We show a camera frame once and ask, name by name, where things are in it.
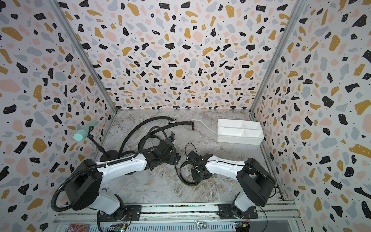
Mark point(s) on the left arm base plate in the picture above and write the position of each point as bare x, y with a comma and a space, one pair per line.
128, 213

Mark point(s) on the pink printed card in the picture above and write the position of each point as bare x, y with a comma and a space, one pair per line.
77, 228

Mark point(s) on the green foam microphone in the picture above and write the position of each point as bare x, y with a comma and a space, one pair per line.
84, 132

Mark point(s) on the black microphone stand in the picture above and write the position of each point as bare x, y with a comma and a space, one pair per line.
106, 155

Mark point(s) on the white divided storage box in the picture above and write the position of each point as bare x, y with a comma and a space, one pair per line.
239, 132

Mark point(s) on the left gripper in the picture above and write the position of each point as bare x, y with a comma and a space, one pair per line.
176, 161

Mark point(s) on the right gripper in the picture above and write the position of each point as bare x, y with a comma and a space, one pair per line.
195, 178

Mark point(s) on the aluminium rail frame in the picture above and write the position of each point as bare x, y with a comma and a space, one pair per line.
181, 217

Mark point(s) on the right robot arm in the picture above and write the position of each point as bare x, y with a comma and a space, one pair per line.
256, 182

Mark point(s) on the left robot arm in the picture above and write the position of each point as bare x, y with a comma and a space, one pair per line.
84, 191

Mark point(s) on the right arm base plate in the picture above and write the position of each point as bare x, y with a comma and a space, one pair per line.
228, 211

